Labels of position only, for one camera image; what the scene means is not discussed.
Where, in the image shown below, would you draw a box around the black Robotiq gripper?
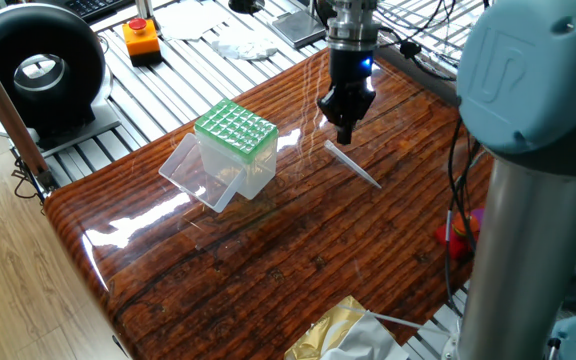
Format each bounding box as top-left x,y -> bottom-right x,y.
316,47 -> 377,146

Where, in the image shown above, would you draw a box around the clear large pipette tip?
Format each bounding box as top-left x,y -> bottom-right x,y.
323,139 -> 383,190

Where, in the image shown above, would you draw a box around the clear tip box green rack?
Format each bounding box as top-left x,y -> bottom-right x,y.
158,97 -> 280,214

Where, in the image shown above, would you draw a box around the dark grey metal plate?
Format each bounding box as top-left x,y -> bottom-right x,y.
271,9 -> 328,50

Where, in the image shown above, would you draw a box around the white crumpled cloth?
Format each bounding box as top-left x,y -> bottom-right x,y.
211,27 -> 280,62

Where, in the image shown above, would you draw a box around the black knob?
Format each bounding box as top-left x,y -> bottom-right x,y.
227,0 -> 267,15

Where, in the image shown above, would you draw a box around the orange green stacked rings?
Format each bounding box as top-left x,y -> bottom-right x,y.
450,212 -> 481,239

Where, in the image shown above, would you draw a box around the white paper sheet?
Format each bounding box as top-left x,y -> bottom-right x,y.
155,0 -> 234,42

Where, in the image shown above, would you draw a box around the orange emergency stop button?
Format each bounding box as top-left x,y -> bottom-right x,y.
121,17 -> 163,68

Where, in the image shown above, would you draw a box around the gold foil bag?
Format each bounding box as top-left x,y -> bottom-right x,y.
283,294 -> 412,360

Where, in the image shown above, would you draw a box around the black keyboard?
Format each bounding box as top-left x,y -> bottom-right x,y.
70,0 -> 137,21

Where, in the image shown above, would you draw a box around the black cable bundle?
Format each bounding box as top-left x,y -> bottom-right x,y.
372,0 -> 489,316

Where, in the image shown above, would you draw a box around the black cord loop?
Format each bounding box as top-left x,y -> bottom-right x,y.
11,157 -> 44,202

